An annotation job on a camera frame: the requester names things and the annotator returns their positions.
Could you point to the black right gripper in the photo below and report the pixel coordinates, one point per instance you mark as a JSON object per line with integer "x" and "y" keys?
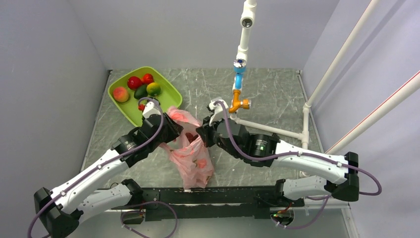
{"x": 205, "y": 130}

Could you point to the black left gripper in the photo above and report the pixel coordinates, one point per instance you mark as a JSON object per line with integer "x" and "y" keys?
{"x": 175, "y": 129}

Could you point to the pink plastic bag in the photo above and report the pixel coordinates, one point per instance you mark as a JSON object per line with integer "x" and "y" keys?
{"x": 191, "y": 157}

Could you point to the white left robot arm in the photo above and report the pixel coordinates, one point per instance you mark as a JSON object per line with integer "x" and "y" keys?
{"x": 63, "y": 208}

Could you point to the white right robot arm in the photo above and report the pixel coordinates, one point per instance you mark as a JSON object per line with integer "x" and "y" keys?
{"x": 332, "y": 175}

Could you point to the dark green fake avocado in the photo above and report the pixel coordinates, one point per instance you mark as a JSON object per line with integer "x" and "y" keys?
{"x": 140, "y": 92}

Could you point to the yellow green fake mango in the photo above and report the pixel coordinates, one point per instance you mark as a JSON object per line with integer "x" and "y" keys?
{"x": 153, "y": 89}

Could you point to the fake peach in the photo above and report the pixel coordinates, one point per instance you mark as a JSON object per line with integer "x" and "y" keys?
{"x": 120, "y": 94}

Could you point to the red fake apple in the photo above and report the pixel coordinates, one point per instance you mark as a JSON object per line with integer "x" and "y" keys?
{"x": 134, "y": 83}

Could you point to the red fake tomato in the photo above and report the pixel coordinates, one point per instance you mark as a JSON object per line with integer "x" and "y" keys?
{"x": 147, "y": 78}

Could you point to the green plastic tray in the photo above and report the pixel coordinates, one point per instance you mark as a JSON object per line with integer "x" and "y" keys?
{"x": 168, "y": 97}

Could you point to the blue and orange faucet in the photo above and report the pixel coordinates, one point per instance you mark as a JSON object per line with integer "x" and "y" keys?
{"x": 239, "y": 67}

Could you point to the white pole with red stripe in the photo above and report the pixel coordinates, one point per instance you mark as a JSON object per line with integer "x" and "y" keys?
{"x": 402, "y": 93}

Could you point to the white diagonal pole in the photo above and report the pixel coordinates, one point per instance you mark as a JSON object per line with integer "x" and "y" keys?
{"x": 344, "y": 48}

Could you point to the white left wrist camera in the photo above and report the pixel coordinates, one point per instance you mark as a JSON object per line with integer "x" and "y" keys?
{"x": 149, "y": 108}

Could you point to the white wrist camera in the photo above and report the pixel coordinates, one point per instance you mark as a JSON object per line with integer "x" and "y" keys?
{"x": 217, "y": 107}
{"x": 149, "y": 108}

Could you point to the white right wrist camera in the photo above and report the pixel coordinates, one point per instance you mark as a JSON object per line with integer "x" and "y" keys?
{"x": 217, "y": 107}

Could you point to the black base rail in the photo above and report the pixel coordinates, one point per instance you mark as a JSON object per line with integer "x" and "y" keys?
{"x": 212, "y": 202}

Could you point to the white PVC pipe frame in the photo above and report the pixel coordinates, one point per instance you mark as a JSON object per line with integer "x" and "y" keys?
{"x": 247, "y": 21}

